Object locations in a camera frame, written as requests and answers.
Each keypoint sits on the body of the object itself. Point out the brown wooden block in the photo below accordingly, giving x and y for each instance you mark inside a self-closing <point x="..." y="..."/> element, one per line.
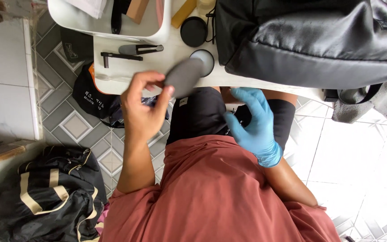
<point x="138" y="10"/>

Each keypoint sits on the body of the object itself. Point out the yellow bar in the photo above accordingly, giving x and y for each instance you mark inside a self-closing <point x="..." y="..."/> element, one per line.
<point x="182" y="14"/>

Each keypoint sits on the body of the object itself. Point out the person's left hand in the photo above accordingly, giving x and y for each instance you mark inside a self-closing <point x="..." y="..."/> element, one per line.
<point x="139" y="111"/>

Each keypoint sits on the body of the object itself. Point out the black duffel bag beige stripes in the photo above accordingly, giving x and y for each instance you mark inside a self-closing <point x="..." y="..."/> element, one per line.
<point x="49" y="195"/>

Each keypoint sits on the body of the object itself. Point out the white plastic tray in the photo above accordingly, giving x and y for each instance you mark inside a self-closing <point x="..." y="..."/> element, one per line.
<point x="146" y="32"/>

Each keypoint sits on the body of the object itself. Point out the pale bottle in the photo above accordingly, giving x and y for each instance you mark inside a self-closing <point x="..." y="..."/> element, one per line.
<point x="206" y="6"/>

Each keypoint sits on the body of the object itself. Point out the black curved tool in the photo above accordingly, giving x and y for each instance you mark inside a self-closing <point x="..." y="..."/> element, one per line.
<point x="116" y="18"/>

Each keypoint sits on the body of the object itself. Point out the dark gray oblong sponge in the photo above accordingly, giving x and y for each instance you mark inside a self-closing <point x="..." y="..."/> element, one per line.
<point x="184" y="77"/>

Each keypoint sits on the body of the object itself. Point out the dark blue cloth bag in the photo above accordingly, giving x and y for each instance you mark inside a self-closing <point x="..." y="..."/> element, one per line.
<point x="116" y="114"/>

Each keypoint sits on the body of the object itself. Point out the black leather bag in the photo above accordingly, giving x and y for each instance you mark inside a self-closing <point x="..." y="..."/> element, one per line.
<point x="314" y="43"/>

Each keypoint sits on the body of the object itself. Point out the person's right hand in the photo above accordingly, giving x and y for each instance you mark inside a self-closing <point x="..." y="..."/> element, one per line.
<point x="257" y="134"/>

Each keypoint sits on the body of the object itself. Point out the black bag with orange lining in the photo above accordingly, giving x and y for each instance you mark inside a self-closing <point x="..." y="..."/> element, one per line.
<point x="91" y="95"/>

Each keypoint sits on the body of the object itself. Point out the person's rust red shirt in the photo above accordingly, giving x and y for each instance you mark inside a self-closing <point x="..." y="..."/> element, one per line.
<point x="213" y="195"/>

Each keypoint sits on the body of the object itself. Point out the gray and black knife tool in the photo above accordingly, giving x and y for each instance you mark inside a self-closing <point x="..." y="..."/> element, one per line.
<point x="139" y="49"/>

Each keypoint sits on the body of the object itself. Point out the person's black shorts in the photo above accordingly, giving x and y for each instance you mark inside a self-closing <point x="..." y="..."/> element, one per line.
<point x="197" y="114"/>

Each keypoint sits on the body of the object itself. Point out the round tin with pale paste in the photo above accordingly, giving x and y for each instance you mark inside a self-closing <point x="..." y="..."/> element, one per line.
<point x="207" y="60"/>

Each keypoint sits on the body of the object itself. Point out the black hammer-shaped tool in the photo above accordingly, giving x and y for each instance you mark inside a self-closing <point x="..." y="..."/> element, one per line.
<point x="119" y="56"/>

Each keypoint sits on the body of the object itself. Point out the white cloth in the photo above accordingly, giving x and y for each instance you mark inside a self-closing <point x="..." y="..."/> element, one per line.
<point x="87" y="6"/>

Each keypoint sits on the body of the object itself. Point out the black round lid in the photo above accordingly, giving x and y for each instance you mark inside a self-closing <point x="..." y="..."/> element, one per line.
<point x="194" y="31"/>

